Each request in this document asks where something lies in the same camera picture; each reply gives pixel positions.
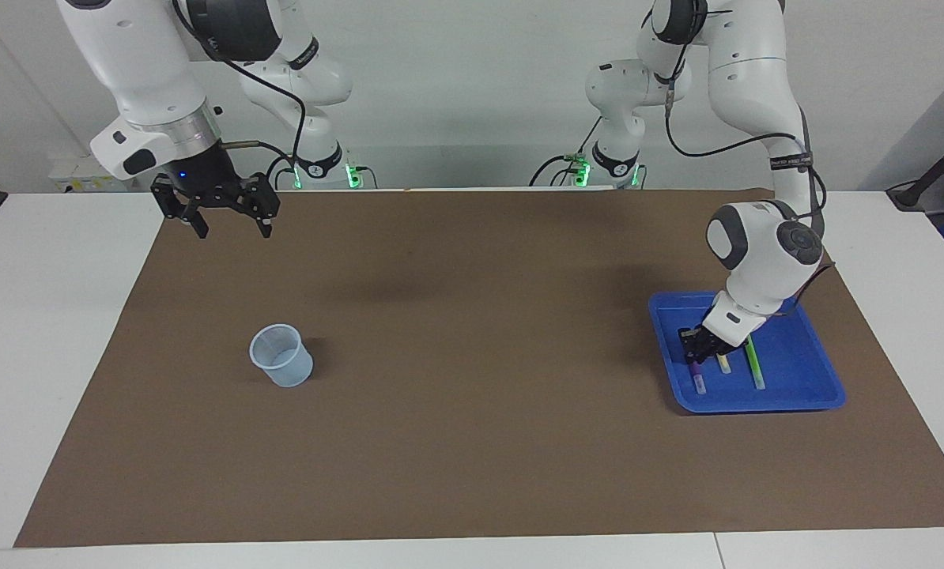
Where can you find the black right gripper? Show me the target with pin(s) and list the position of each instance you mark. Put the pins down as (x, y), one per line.
(203, 182)

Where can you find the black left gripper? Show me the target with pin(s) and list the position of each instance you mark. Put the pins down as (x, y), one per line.
(713, 344)

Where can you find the purple marker pen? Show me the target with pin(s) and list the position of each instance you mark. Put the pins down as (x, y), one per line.
(699, 381)

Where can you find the yellow marker pen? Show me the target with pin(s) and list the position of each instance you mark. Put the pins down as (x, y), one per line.
(724, 365)

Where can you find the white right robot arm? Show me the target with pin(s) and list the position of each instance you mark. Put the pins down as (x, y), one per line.
(140, 63)

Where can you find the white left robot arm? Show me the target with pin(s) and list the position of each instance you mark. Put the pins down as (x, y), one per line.
(757, 79)

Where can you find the green marker pen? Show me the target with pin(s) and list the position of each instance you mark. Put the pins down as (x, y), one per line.
(756, 367)

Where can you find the blue plastic tray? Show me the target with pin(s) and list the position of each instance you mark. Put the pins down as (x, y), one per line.
(796, 371)

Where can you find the translucent plastic cup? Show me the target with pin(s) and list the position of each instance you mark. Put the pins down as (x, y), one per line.
(282, 363)

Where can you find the brown table mat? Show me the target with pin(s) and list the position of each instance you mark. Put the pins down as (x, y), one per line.
(472, 411)

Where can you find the white wall power box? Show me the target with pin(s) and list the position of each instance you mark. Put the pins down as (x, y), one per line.
(77, 178)

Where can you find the black camera stand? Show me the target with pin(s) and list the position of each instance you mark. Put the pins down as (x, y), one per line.
(927, 178)

